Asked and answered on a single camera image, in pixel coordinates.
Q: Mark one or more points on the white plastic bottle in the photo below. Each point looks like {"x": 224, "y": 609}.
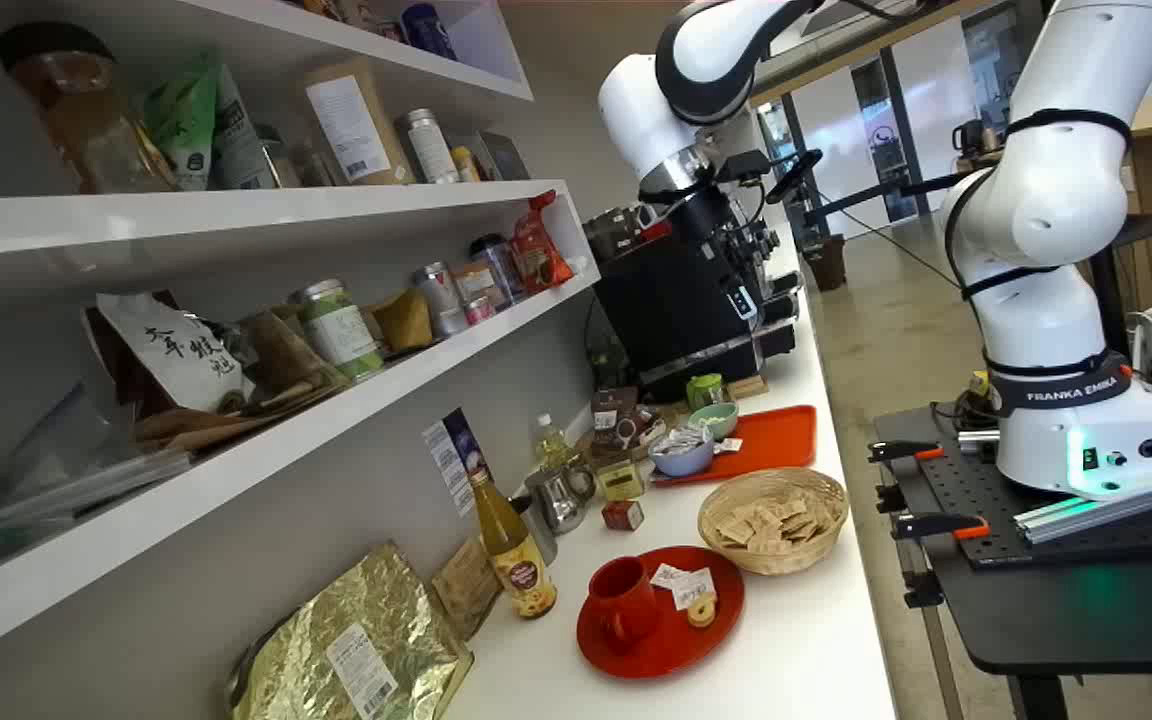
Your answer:
{"x": 429, "y": 150}

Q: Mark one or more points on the yellow liquid glass bottle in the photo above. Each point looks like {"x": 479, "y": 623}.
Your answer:
{"x": 510, "y": 540}

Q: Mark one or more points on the clear plastic oil bottle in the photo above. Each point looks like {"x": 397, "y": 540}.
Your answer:
{"x": 555, "y": 449}

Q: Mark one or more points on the orange rectangular tray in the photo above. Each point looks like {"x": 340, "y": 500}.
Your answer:
{"x": 781, "y": 439}

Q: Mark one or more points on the small red cube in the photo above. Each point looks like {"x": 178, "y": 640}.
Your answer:
{"x": 623, "y": 514}

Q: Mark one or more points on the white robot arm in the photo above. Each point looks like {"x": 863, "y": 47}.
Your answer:
{"x": 1014, "y": 234}

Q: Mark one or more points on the woven wicker basket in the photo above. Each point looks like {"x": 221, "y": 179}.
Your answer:
{"x": 775, "y": 521}

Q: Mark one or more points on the black espresso machine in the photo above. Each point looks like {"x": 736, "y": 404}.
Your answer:
{"x": 684, "y": 295}

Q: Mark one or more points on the white bag with black script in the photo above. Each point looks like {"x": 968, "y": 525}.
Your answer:
{"x": 178, "y": 348}

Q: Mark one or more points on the red mug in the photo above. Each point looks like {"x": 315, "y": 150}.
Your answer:
{"x": 627, "y": 604}

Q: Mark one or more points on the amber glass jar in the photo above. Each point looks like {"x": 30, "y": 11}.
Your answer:
{"x": 72, "y": 85}

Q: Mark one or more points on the light blue bowl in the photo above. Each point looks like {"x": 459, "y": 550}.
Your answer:
{"x": 680, "y": 452}

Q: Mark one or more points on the green pouch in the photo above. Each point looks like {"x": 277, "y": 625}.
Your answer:
{"x": 202, "y": 127}

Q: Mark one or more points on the blue and white leaflet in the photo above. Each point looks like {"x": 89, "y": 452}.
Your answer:
{"x": 459, "y": 456}

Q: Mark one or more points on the green lid jar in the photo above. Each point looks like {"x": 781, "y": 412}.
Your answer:
{"x": 337, "y": 328}

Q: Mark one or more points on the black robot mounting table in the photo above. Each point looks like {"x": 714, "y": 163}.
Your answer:
{"x": 1020, "y": 612}

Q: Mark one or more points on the small brown kraft bag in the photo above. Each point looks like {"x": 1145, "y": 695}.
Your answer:
{"x": 466, "y": 584}

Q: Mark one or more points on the orange snack packet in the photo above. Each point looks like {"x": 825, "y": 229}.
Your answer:
{"x": 534, "y": 251}

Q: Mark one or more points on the white wall shelf unit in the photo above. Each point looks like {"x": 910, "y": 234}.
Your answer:
{"x": 196, "y": 567}

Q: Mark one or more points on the brown cardboard box white label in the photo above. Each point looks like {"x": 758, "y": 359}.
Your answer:
{"x": 354, "y": 127}

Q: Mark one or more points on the silver can with label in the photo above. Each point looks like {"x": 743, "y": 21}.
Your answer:
{"x": 443, "y": 298}

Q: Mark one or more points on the gold foil bag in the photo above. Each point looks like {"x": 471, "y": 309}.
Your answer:
{"x": 368, "y": 644}

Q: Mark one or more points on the red round plate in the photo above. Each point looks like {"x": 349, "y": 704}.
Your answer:
{"x": 676, "y": 640}

